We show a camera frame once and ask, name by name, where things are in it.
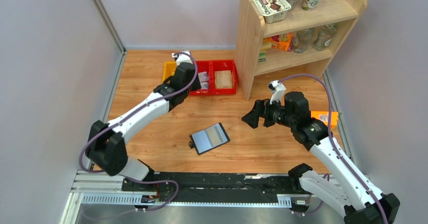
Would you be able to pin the red orange cookie box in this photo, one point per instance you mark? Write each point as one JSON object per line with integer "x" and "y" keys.
{"x": 282, "y": 41}

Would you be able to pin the aluminium frame rail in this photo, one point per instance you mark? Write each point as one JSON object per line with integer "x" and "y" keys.
{"x": 107, "y": 73}

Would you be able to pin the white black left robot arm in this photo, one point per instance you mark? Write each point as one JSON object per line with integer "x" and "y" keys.
{"x": 107, "y": 141}

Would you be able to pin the clear glass bottle right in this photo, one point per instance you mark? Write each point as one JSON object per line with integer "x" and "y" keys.
{"x": 325, "y": 36}

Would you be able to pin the right red plastic bin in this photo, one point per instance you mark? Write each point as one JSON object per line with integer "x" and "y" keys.
{"x": 221, "y": 65}

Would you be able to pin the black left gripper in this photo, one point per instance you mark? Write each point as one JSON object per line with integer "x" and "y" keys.
{"x": 197, "y": 85}

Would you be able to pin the red plastic bin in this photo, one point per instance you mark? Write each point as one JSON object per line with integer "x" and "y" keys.
{"x": 221, "y": 65}
{"x": 203, "y": 66}

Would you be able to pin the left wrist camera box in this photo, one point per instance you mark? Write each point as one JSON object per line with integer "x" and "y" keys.
{"x": 182, "y": 57}

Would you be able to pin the middle red plastic bin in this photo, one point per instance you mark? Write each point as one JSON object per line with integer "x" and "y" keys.
{"x": 203, "y": 66}

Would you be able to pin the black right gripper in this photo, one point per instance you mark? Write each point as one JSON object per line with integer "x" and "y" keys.
{"x": 261, "y": 107}

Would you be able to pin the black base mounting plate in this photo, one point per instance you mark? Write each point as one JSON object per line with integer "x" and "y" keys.
{"x": 216, "y": 187}

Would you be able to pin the wooden shelf unit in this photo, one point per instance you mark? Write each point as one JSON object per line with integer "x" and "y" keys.
{"x": 252, "y": 30}

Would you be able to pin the yellow plastic bin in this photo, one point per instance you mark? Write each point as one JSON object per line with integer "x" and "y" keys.
{"x": 169, "y": 70}

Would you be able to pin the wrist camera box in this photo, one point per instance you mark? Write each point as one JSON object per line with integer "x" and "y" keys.
{"x": 182, "y": 57}
{"x": 278, "y": 90}

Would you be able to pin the stacked colourful sponges pack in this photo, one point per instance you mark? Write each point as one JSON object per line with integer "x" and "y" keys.
{"x": 266, "y": 44}

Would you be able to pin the clear glass bottle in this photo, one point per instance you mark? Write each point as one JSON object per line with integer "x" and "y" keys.
{"x": 325, "y": 36}
{"x": 301, "y": 40}

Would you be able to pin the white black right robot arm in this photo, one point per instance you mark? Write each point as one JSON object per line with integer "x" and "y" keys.
{"x": 356, "y": 198}

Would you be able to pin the clear glass bottle left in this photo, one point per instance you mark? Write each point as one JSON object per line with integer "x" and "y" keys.
{"x": 301, "y": 40}

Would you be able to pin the beige cards stack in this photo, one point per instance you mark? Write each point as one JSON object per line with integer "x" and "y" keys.
{"x": 223, "y": 79}

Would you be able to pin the white cards in bin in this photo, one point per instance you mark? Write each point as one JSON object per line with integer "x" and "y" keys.
{"x": 204, "y": 80}

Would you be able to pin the yellow green juice carton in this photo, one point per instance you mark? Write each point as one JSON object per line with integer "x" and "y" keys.
{"x": 324, "y": 117}

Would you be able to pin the black leather card holder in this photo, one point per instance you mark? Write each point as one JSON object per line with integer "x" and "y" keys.
{"x": 208, "y": 139}

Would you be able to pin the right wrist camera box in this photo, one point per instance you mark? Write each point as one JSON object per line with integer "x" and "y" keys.
{"x": 278, "y": 90}

